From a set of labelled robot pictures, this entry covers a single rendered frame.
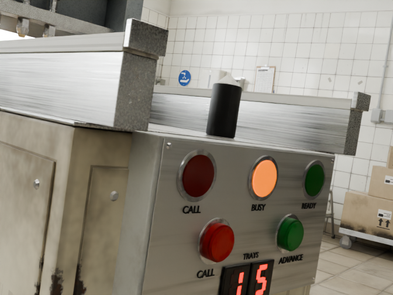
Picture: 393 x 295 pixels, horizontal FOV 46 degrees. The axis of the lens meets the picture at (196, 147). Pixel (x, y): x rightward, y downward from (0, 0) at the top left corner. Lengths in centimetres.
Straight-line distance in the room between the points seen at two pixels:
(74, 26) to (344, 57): 376
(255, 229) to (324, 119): 17
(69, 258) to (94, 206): 4
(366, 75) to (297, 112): 404
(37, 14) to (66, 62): 75
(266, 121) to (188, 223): 25
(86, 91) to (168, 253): 13
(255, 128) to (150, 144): 28
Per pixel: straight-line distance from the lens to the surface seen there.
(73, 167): 32
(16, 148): 39
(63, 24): 113
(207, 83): 527
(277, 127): 56
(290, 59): 491
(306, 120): 54
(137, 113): 30
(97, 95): 31
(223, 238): 37
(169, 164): 33
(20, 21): 111
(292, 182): 44
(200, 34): 561
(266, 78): 498
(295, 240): 45
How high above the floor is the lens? 85
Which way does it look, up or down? 3 degrees down
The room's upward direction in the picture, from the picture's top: 8 degrees clockwise
